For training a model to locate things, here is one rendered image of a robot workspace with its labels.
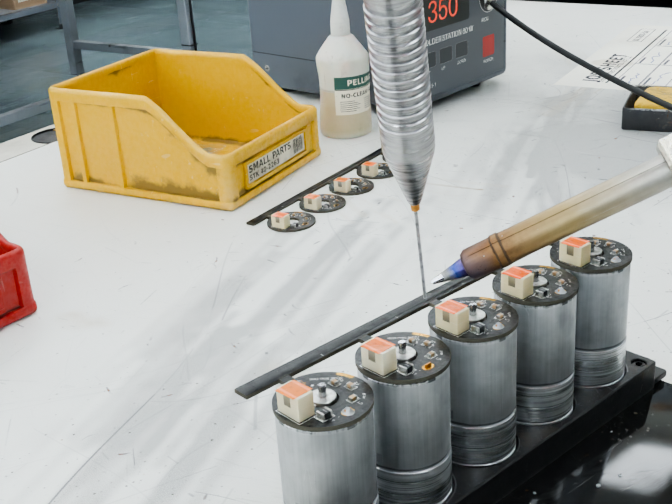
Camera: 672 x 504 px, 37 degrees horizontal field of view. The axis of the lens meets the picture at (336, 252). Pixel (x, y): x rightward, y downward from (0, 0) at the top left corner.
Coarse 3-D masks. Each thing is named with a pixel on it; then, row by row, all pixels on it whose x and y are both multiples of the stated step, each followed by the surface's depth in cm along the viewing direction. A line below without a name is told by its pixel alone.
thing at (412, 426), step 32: (384, 384) 25; (416, 384) 25; (448, 384) 26; (384, 416) 26; (416, 416) 26; (448, 416) 26; (384, 448) 26; (416, 448) 26; (448, 448) 27; (384, 480) 27; (416, 480) 26; (448, 480) 27
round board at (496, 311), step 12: (456, 300) 29; (468, 300) 29; (480, 300) 29; (492, 300) 29; (432, 312) 28; (492, 312) 28; (504, 312) 28; (516, 312) 28; (432, 324) 28; (480, 324) 27; (492, 324) 27; (504, 324) 27; (516, 324) 27; (444, 336) 27; (456, 336) 27; (468, 336) 27; (480, 336) 27; (492, 336) 27; (504, 336) 27
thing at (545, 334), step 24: (528, 312) 29; (552, 312) 29; (528, 336) 29; (552, 336) 29; (528, 360) 29; (552, 360) 29; (528, 384) 30; (552, 384) 30; (528, 408) 30; (552, 408) 30
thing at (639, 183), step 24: (648, 168) 23; (600, 192) 23; (624, 192) 23; (648, 192) 23; (552, 216) 24; (576, 216) 23; (600, 216) 23; (504, 240) 24; (528, 240) 24; (552, 240) 24; (480, 264) 24; (504, 264) 24
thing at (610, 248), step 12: (588, 240) 32; (600, 240) 32; (612, 240) 32; (552, 252) 31; (612, 252) 31; (624, 252) 31; (564, 264) 31; (588, 264) 30; (600, 264) 30; (612, 264) 30; (624, 264) 30
